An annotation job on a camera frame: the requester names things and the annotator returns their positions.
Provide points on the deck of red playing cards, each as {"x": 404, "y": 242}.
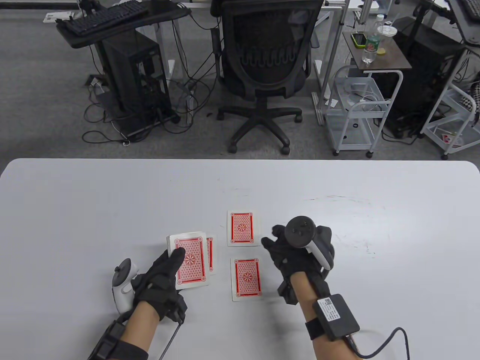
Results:
{"x": 191, "y": 258}

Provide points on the black hanging power brick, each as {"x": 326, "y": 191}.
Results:
{"x": 215, "y": 41}

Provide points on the clear plastic cup with lid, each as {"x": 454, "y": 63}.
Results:
{"x": 387, "y": 30}

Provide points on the black computer tower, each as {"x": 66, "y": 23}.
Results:
{"x": 423, "y": 75}
{"x": 131, "y": 75}

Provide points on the red and white card packet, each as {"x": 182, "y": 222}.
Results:
{"x": 446, "y": 138}

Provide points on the black mesh office chair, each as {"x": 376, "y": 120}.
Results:
{"x": 270, "y": 75}

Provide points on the brown side table white frame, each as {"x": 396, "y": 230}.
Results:
{"x": 393, "y": 56}

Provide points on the person's left forearm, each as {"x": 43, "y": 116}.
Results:
{"x": 138, "y": 322}

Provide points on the phone in green case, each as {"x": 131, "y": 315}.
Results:
{"x": 359, "y": 39}

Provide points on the dealt red-backed cards pile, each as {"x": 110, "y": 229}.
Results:
{"x": 246, "y": 279}
{"x": 210, "y": 255}
{"x": 242, "y": 228}

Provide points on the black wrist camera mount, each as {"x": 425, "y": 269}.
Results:
{"x": 178, "y": 311}
{"x": 288, "y": 294}

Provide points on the clear bottle green label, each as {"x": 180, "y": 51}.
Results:
{"x": 371, "y": 45}

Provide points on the person's left hand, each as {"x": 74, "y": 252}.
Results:
{"x": 157, "y": 285}

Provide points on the black keyboard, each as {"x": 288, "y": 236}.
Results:
{"x": 473, "y": 9}
{"x": 101, "y": 17}

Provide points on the person's right forearm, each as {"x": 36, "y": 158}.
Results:
{"x": 303, "y": 292}

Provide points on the white and black VR controller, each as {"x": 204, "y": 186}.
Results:
{"x": 122, "y": 296}
{"x": 300, "y": 230}

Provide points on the white desk leg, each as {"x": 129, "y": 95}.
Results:
{"x": 171, "y": 69}
{"x": 337, "y": 37}

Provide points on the black white checkered cloth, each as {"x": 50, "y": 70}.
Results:
{"x": 475, "y": 93}

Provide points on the person's right hand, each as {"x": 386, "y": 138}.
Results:
{"x": 285, "y": 262}

